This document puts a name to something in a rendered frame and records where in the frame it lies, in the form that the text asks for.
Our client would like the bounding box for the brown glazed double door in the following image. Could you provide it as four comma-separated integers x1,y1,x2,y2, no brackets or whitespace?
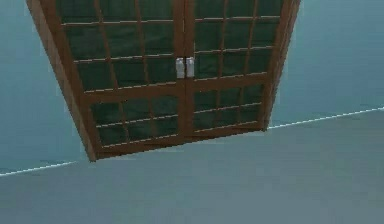
25,0,302,163

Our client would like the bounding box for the white door handle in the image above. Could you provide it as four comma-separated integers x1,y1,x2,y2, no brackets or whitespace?
185,56,196,79
175,57,186,80

